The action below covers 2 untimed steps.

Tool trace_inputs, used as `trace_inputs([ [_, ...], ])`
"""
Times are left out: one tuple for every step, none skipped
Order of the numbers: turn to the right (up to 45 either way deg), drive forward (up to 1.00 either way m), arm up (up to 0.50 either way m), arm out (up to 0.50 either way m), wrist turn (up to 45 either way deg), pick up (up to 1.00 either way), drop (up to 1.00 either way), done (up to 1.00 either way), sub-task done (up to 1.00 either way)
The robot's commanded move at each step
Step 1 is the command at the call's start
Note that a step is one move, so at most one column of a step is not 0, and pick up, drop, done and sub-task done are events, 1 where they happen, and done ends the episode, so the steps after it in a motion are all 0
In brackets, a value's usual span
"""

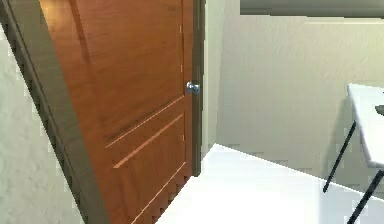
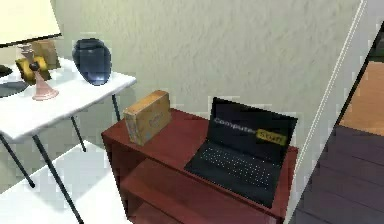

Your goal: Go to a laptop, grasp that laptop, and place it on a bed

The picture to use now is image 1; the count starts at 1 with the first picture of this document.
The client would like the brown wooden room door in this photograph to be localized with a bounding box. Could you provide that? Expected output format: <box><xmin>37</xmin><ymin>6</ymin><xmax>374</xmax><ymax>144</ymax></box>
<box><xmin>39</xmin><ymin>0</ymin><xmax>195</xmax><ymax>224</ymax></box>

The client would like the grey window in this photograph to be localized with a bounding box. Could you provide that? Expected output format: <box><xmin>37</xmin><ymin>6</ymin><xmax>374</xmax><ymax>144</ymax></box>
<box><xmin>239</xmin><ymin>0</ymin><xmax>384</xmax><ymax>19</ymax></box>

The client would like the white table with black legs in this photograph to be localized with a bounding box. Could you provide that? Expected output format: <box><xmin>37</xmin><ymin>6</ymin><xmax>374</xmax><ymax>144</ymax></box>
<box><xmin>322</xmin><ymin>83</ymin><xmax>384</xmax><ymax>224</ymax></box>

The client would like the silver round door knob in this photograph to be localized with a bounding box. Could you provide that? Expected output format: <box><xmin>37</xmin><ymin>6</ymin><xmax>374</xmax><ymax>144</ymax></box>
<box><xmin>185</xmin><ymin>81</ymin><xmax>201</xmax><ymax>95</ymax></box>

